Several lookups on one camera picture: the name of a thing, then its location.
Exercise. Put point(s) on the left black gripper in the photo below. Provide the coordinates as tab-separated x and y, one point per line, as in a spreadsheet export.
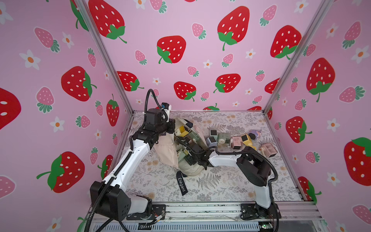
169	124

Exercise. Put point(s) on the mint green pencil sharpener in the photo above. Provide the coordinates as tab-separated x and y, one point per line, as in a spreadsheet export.
213	133

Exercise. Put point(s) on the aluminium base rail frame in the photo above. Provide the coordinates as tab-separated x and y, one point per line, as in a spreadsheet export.
218	217

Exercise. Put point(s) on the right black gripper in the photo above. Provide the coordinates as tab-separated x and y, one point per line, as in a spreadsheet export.
191	151

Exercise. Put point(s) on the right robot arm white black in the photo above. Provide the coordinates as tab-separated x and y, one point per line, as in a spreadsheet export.
258	170

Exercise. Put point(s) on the purple pencil sharpener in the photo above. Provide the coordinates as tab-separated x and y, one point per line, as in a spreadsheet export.
254	134

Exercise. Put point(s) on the blue grey pencil sharpener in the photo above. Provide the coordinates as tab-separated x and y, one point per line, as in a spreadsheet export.
211	142

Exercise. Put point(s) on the cream canvas tote bag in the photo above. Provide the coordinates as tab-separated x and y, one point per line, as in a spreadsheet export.
173	154

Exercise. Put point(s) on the grey green pencil sharpener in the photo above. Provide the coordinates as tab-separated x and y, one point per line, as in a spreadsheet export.
224	138

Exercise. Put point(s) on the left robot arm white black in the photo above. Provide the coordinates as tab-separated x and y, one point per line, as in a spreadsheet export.
109	197

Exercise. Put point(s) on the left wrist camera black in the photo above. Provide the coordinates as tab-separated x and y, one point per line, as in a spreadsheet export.
155	117

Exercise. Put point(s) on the pink pencil sharpener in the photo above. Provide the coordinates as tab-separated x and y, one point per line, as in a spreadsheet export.
268	150
236	143

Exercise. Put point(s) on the yellow pencil sharpener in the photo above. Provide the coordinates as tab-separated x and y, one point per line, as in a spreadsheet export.
247	141
182	131

